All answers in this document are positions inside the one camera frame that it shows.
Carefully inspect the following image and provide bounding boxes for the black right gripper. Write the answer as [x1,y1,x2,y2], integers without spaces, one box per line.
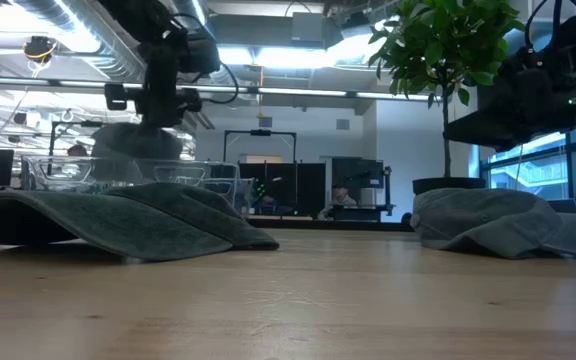
[444,52,576,152]

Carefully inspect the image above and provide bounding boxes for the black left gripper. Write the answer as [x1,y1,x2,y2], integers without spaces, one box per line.
[104,38,204,129]

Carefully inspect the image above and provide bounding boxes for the dark grey cap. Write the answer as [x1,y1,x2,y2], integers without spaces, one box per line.
[90,122,185,183]

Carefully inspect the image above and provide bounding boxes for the green leafy potted tree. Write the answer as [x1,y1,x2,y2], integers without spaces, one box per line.
[366,0,526,180]

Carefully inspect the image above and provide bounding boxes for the small clear plastic bin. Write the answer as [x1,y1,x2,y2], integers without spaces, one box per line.
[201,177,255,217]

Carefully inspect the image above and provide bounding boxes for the green cap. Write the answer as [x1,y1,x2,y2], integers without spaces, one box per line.
[0,181,281,263]

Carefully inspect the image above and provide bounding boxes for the large clear plastic bin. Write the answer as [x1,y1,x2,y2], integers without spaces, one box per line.
[20,155,145,194]

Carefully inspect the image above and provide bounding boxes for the long ceiling light strip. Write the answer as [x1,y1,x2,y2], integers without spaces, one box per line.
[0,76,435,102]

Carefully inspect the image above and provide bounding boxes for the black partition panel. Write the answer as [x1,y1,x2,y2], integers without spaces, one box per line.
[237,161,327,218]

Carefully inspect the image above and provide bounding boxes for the grey ceiling ventilation unit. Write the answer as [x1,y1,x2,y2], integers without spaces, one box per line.
[290,10,345,50]

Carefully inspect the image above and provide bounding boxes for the window with black frame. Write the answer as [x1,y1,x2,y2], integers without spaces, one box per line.
[481,122,576,217]

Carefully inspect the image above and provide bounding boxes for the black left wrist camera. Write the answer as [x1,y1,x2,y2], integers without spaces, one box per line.
[180,31,222,75]

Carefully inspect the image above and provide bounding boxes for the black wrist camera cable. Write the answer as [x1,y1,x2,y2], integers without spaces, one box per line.
[169,11,241,106]

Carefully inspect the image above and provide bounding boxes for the black metal frame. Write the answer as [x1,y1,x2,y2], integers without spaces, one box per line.
[47,119,105,177]
[223,129,298,164]

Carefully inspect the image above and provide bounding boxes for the silver air duct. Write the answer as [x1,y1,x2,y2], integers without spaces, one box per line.
[11,0,145,84]

